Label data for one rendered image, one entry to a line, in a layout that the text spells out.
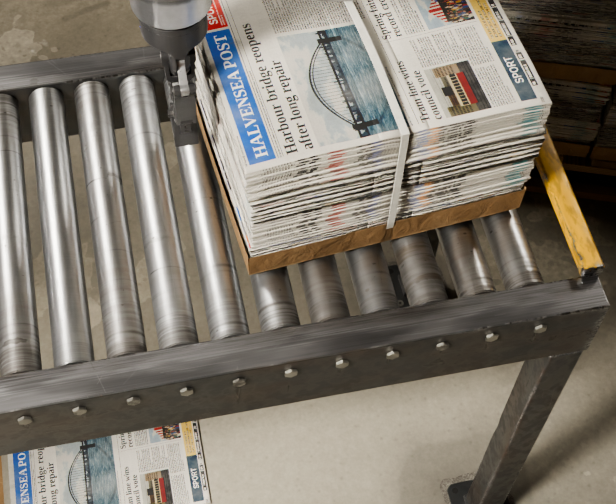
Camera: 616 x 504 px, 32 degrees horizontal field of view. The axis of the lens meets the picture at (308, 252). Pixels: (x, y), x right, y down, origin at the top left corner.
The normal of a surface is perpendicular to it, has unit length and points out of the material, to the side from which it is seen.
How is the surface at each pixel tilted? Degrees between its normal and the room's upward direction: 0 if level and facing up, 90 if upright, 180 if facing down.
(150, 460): 0
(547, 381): 90
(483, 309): 0
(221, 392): 90
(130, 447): 0
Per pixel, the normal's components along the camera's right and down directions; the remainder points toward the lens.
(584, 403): 0.03, -0.54
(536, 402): 0.21, 0.83
